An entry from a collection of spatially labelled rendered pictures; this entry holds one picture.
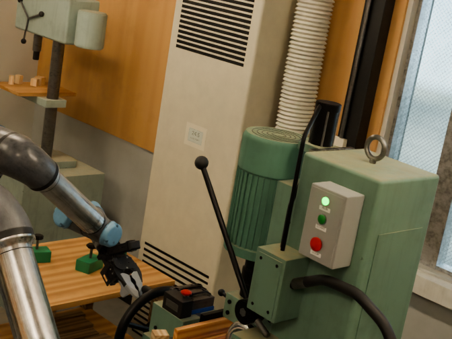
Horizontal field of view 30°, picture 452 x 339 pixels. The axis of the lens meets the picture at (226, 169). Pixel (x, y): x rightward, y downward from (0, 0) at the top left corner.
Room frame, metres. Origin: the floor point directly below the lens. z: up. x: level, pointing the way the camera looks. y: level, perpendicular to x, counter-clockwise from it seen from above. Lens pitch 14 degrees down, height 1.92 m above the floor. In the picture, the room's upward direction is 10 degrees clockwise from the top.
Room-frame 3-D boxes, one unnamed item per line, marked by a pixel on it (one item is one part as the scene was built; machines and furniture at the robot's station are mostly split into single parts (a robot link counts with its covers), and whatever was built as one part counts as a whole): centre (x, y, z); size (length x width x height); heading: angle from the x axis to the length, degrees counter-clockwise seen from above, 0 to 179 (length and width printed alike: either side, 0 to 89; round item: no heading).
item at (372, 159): (1.83, -0.32, 1.55); 0.06 x 0.02 x 0.07; 45
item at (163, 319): (2.15, 0.04, 0.91); 0.15 x 0.14 x 0.09; 135
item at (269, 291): (1.77, -0.16, 1.22); 0.09 x 0.08 x 0.15; 45
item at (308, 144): (1.94, -0.21, 1.53); 0.08 x 0.08 x 0.17; 45
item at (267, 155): (2.03, -0.11, 1.35); 0.18 x 0.18 x 0.31
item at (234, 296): (2.02, -0.13, 1.03); 0.14 x 0.07 x 0.09; 45
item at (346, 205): (1.71, -0.24, 1.40); 0.10 x 0.06 x 0.16; 45
